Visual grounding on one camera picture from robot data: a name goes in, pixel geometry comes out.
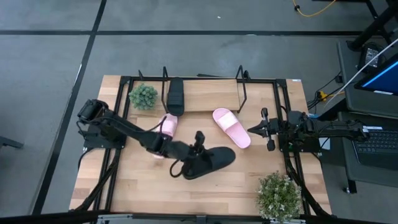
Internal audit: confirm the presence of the white cable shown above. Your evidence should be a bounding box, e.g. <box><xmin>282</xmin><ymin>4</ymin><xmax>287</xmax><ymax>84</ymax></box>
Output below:
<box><xmin>323</xmin><ymin>37</ymin><xmax>398</xmax><ymax>108</ymax></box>

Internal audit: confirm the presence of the black desk leg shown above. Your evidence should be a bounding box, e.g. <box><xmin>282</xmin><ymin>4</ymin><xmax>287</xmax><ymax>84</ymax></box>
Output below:
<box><xmin>346</xmin><ymin>0</ymin><xmax>398</xmax><ymax>52</ymax></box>

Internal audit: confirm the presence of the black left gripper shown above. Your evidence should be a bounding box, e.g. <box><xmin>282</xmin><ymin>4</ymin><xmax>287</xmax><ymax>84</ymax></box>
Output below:
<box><xmin>169</xmin><ymin>130</ymin><xmax>206</xmax><ymax>169</ymax></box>

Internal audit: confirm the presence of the yellow cable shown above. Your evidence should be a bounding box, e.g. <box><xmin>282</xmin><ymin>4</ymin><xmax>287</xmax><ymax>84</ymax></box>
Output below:
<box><xmin>291</xmin><ymin>0</ymin><xmax>337</xmax><ymax>18</ymax></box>

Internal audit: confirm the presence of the large flowering potted plant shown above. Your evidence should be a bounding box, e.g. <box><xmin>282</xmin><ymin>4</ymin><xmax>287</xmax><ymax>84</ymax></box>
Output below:
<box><xmin>255</xmin><ymin>170</ymin><xmax>303</xmax><ymax>223</ymax></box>

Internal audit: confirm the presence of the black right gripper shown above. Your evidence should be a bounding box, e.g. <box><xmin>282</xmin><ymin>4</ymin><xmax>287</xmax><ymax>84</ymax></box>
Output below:
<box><xmin>248</xmin><ymin>108</ymin><xmax>287</xmax><ymax>152</ymax></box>

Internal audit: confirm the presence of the monitor with blue screen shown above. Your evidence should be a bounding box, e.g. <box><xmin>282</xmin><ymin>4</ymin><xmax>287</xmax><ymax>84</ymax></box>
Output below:
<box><xmin>354</xmin><ymin>52</ymin><xmax>398</xmax><ymax>96</ymax></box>

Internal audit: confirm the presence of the black laptop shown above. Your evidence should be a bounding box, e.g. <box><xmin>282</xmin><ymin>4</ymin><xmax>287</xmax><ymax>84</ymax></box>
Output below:
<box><xmin>351</xmin><ymin>126</ymin><xmax>398</xmax><ymax>171</ymax></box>

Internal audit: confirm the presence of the black overhead rig bar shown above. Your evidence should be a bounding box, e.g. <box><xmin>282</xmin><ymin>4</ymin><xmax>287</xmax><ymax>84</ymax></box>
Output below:
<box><xmin>0</xmin><ymin>210</ymin><xmax>398</xmax><ymax>224</ymax></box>

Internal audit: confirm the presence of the black power adapter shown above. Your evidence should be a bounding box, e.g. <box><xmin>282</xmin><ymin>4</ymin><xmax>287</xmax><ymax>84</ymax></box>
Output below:
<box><xmin>357</xmin><ymin>43</ymin><xmax>386</xmax><ymax>73</ymax></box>

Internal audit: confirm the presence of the dark chair base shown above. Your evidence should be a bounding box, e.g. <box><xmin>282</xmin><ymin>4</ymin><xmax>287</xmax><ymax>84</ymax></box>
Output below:
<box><xmin>0</xmin><ymin>135</ymin><xmax>24</xmax><ymax>150</ymax></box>

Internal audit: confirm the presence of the pink rubber slide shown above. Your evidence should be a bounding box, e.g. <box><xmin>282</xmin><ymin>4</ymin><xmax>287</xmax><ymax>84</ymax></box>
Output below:
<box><xmin>212</xmin><ymin>108</ymin><xmax>252</xmax><ymax>149</ymax></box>
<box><xmin>153</xmin><ymin>113</ymin><xmax>178</xmax><ymax>160</ymax></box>

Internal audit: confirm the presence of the small green potted plant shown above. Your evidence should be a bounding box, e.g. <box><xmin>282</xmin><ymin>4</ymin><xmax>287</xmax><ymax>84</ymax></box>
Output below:
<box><xmin>128</xmin><ymin>83</ymin><xmax>159</xmax><ymax>111</ymax></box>

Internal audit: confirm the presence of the black aluminium table frame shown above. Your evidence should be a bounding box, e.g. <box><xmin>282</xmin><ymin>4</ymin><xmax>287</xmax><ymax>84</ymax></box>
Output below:
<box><xmin>70</xmin><ymin>74</ymin><xmax>332</xmax><ymax>218</ymax></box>

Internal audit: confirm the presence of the black rubber slide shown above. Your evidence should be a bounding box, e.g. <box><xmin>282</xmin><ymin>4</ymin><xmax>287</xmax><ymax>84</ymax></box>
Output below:
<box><xmin>182</xmin><ymin>146</ymin><xmax>236</xmax><ymax>180</ymax></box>
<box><xmin>166</xmin><ymin>77</ymin><xmax>185</xmax><ymax>117</ymax></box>

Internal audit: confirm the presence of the laptop computer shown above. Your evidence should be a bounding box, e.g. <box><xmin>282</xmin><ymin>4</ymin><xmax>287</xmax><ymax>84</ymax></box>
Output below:
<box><xmin>337</xmin><ymin>39</ymin><xmax>398</xmax><ymax>189</ymax></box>

